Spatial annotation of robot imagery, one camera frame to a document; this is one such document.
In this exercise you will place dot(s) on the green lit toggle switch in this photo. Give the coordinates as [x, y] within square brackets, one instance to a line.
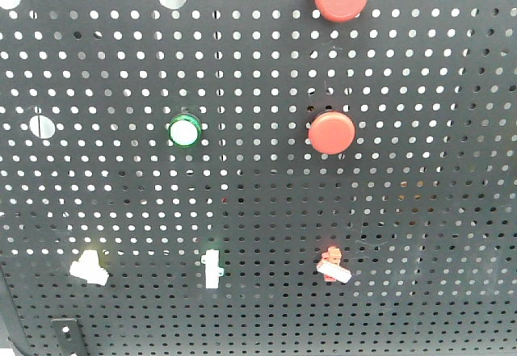
[212, 271]

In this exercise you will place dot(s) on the red lit toggle switch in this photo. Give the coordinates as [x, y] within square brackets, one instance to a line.
[330, 266]

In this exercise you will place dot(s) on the green round push button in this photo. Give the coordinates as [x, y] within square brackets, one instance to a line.
[185, 130]

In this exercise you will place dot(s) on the left black clamp bracket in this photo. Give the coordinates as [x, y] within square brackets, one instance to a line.
[69, 337]

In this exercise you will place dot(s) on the yellow lit toggle switch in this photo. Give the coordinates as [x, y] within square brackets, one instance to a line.
[87, 268]

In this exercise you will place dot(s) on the black perforated pegboard panel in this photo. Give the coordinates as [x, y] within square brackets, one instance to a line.
[422, 204]

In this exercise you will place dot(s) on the lower red round push button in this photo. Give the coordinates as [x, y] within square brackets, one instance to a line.
[331, 133]

